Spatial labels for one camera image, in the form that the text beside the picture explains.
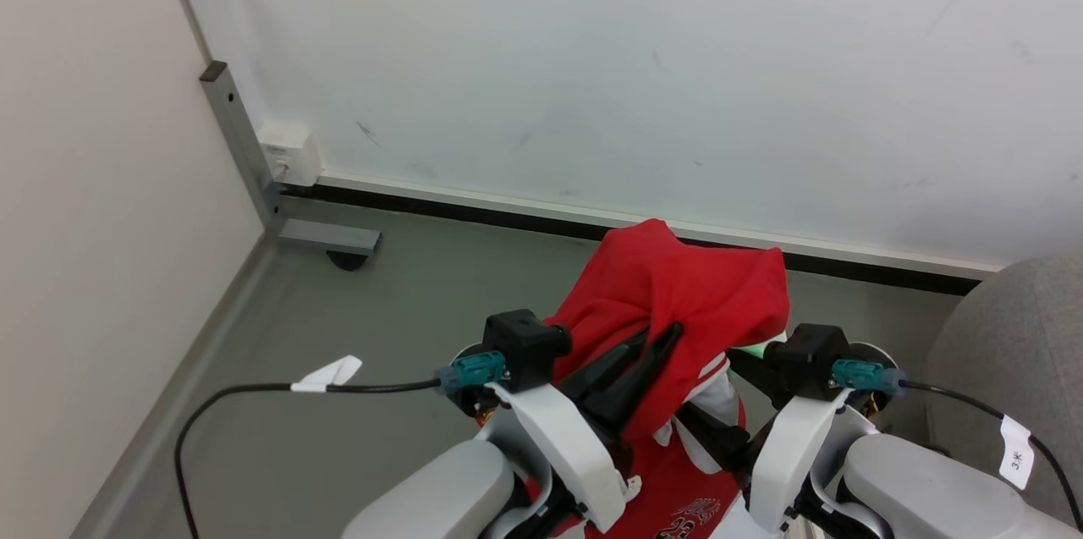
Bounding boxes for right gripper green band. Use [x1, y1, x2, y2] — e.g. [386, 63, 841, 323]
[676, 338, 793, 473]

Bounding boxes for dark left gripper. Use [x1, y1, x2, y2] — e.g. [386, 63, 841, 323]
[550, 322, 685, 443]

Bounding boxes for red white sports jersey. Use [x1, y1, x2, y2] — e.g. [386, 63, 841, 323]
[525, 218, 793, 539]

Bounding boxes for grey upholstered chair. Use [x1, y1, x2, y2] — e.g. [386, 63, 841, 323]
[921, 255, 1083, 525]

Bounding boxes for grey metal stand leg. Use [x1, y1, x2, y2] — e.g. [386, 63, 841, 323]
[199, 60, 384, 257]

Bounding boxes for teal left cable connector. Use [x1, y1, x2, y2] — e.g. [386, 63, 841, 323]
[435, 350, 509, 395]

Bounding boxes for teal cable connector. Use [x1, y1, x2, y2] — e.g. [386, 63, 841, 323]
[435, 350, 509, 395]
[831, 357, 907, 397]

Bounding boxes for teal right cable connector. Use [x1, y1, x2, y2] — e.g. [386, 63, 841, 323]
[831, 357, 907, 397]

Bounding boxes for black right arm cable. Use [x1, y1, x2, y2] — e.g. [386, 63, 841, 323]
[897, 380, 1083, 533]

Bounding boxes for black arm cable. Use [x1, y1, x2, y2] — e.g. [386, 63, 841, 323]
[897, 380, 1083, 533]
[174, 377, 446, 539]

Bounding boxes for white cable tag with writing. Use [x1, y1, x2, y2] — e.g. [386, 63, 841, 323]
[998, 414, 1036, 492]

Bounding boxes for blank white cable tag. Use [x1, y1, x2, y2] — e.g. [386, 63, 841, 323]
[290, 355, 364, 394]

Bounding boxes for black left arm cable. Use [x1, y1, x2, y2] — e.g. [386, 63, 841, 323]
[174, 377, 446, 539]

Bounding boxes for white wall outlet box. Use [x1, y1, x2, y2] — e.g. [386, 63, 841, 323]
[256, 122, 324, 188]

